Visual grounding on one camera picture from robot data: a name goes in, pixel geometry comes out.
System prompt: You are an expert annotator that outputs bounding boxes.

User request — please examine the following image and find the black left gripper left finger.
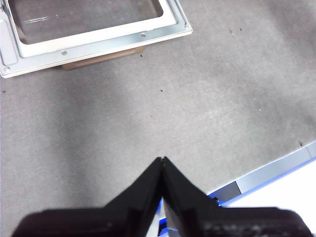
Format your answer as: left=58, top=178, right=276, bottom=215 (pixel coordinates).
left=11, top=157, right=163, bottom=237

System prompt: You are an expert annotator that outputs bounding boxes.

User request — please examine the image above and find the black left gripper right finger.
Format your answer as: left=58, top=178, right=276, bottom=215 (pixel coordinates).
left=162, top=157, right=313, bottom=237

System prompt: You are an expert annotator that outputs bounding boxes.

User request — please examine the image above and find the glass oven door with handle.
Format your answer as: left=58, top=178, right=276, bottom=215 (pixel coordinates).
left=0, top=0, right=193, bottom=79

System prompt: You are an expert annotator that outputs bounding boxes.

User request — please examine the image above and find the silver table edge strip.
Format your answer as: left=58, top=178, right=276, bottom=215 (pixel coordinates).
left=207, top=140, right=316, bottom=205

